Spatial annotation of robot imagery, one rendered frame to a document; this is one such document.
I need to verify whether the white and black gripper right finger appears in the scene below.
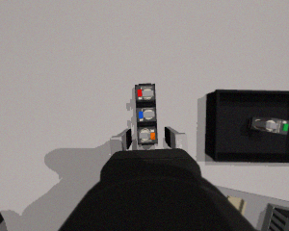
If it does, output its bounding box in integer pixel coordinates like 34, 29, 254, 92
165, 127, 188, 153

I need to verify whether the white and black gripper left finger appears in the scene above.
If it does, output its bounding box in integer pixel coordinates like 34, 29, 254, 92
110, 128, 132, 157

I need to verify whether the grey mounting plate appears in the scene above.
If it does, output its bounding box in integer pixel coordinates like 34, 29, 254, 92
214, 185, 289, 231

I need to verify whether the black rectangular tray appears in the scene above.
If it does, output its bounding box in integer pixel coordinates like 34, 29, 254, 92
205, 90, 289, 163

